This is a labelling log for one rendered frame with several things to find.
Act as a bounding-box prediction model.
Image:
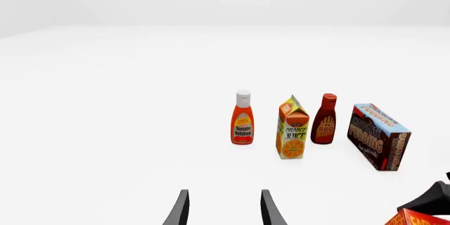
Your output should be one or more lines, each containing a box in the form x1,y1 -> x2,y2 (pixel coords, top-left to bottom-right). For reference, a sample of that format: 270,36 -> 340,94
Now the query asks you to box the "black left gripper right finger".
260,189 -> 288,225

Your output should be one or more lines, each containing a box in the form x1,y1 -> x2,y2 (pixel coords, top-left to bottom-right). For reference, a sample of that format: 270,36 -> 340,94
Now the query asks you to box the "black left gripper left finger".
162,189 -> 191,225

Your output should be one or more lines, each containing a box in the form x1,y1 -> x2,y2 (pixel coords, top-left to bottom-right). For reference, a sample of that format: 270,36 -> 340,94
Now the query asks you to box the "red butter box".
384,208 -> 450,225

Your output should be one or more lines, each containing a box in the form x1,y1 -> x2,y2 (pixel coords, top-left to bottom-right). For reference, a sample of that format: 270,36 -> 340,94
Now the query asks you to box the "orange juice carton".
275,94 -> 311,160

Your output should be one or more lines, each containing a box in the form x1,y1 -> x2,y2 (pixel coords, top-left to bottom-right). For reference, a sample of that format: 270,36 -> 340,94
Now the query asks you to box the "chocolate pudding box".
347,103 -> 412,172

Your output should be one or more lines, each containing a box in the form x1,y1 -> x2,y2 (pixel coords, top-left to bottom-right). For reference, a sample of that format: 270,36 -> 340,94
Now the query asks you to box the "tomato ketchup bottle white cap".
230,89 -> 255,146

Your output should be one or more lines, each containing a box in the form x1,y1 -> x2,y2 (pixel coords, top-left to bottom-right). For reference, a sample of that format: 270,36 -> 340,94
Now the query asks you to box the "dark red BBQ sauce bottle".
310,92 -> 338,145

